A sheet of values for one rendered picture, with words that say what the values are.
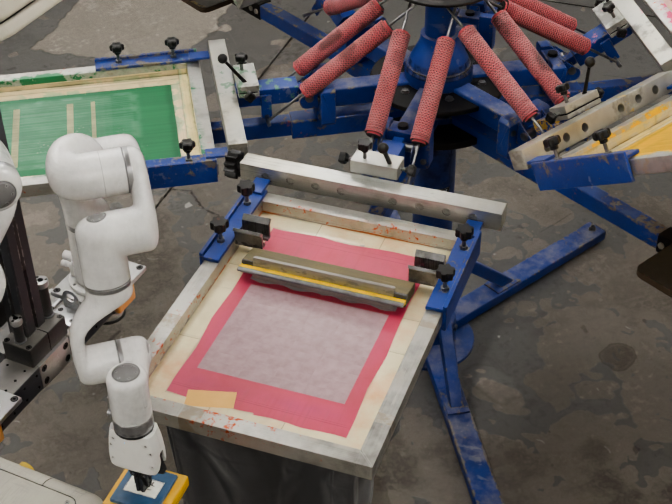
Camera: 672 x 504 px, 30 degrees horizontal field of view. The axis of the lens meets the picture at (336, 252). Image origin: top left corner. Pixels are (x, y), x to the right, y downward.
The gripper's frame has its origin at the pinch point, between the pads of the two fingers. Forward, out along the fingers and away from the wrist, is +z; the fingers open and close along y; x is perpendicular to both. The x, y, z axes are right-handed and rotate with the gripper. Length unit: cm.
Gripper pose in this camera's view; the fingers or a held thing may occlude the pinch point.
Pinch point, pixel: (143, 479)
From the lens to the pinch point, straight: 250.1
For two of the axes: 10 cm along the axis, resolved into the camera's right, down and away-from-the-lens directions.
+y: 9.4, 2.0, -2.8
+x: 3.4, -5.9, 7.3
